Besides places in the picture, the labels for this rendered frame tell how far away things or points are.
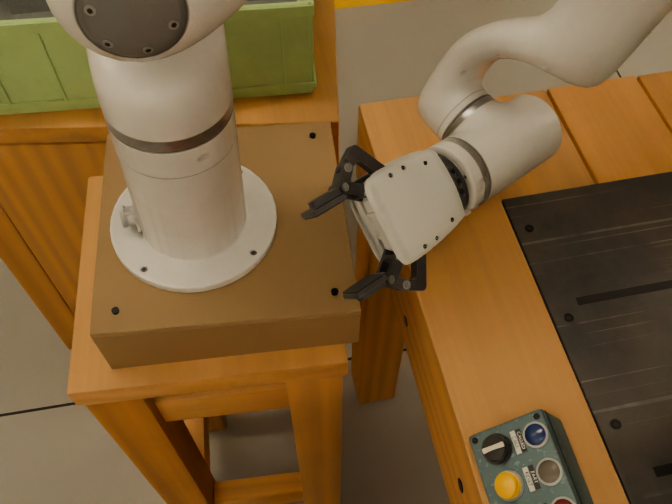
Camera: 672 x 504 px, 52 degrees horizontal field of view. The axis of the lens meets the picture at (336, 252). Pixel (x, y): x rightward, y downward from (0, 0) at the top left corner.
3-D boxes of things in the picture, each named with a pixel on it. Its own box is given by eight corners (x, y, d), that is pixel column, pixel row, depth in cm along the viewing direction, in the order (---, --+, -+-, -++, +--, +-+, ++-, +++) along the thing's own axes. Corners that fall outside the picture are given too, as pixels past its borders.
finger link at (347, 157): (403, 197, 74) (366, 224, 71) (368, 133, 72) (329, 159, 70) (409, 196, 73) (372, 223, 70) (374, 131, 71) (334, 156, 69)
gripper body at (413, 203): (446, 224, 80) (376, 272, 75) (409, 145, 78) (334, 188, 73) (489, 218, 74) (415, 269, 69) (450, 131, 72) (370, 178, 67)
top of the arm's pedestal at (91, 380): (76, 407, 80) (65, 394, 77) (95, 194, 98) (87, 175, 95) (348, 376, 83) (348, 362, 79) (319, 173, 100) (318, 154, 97)
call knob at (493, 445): (489, 467, 66) (484, 465, 65) (481, 440, 67) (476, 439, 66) (514, 458, 65) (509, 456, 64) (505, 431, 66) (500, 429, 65)
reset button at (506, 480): (502, 502, 64) (497, 501, 63) (494, 477, 65) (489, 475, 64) (526, 494, 63) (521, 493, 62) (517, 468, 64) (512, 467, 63)
